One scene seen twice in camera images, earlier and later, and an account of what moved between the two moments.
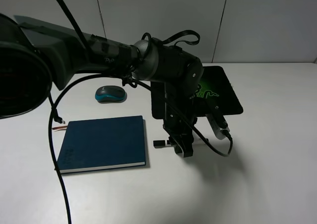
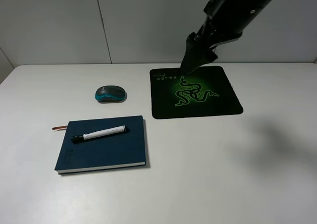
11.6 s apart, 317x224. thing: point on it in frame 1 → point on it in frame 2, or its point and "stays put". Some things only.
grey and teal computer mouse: (110, 94) stays put
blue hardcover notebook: (103, 143) stays put
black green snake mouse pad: (216, 95) stays put
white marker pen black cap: (159, 143) → (120, 129)
